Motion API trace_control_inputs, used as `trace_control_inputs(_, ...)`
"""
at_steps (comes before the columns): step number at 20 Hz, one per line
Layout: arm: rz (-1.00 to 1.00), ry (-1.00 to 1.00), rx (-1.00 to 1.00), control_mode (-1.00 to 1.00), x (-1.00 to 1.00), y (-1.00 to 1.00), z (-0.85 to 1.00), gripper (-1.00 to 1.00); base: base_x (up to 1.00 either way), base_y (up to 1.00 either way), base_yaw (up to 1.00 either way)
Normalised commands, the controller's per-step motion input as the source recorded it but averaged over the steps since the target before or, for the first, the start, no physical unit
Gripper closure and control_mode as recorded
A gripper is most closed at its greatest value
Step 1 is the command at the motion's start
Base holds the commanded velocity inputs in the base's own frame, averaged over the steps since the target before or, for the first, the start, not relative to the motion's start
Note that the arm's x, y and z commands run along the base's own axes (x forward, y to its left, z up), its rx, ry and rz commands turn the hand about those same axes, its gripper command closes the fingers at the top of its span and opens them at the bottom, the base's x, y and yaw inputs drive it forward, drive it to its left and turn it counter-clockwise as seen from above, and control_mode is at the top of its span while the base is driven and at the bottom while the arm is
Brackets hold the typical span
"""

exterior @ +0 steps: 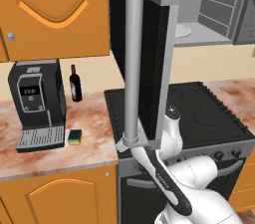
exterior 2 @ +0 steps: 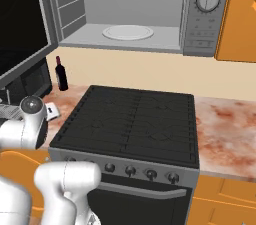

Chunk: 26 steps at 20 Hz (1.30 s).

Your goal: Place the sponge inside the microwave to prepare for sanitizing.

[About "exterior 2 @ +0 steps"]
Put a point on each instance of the grey microwave oven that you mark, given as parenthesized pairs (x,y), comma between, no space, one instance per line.
(206,29)

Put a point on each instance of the black oven door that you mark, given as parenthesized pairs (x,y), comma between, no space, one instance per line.
(140,210)

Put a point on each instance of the orange wall cupboard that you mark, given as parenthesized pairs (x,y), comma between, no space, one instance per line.
(238,15)

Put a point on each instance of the black gas hob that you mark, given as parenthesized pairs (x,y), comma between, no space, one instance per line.
(133,122)

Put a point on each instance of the dark wine bottle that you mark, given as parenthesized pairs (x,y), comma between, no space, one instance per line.
(61,77)

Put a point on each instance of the white microwave turntable plate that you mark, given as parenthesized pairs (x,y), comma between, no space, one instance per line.
(128,32)

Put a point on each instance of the dark stove knob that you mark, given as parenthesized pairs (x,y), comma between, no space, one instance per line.
(151,174)
(110,168)
(173,178)
(130,170)

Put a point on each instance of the orange cupboard door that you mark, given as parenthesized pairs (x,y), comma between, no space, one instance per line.
(220,214)

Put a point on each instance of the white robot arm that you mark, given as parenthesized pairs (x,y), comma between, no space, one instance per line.
(26,129)

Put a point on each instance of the black countertop appliance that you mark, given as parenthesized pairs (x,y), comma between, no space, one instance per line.
(30,84)

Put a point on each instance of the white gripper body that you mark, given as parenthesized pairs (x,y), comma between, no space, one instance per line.
(53,112)

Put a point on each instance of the black microwave door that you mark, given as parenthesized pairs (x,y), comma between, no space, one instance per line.
(20,19)

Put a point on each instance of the grey striped object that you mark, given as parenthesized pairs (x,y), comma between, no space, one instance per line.
(9,111)

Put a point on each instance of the orange drawer front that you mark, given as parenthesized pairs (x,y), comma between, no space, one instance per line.
(230,187)

